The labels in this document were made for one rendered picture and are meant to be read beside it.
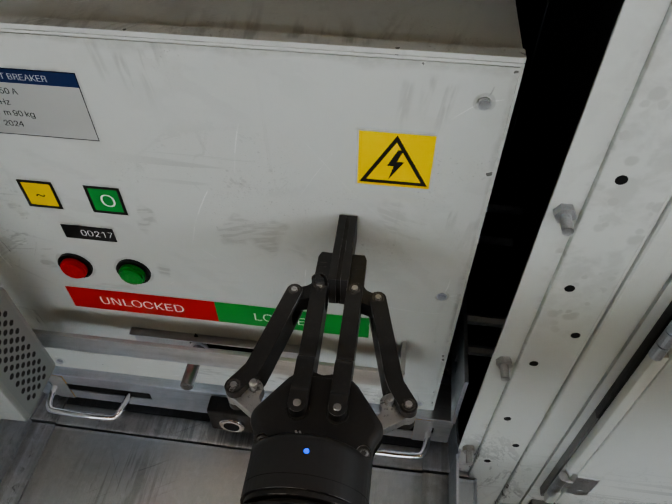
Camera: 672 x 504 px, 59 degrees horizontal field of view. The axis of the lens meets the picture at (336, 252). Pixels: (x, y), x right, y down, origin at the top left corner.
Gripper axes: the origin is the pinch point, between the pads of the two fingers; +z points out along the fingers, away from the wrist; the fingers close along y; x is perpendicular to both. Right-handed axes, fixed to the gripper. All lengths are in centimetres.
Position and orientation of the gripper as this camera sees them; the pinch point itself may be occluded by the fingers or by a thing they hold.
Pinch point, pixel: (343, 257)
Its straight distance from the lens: 47.4
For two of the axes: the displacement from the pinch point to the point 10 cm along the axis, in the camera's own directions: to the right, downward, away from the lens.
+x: 0.0, -6.6, -7.5
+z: 1.3, -7.4, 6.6
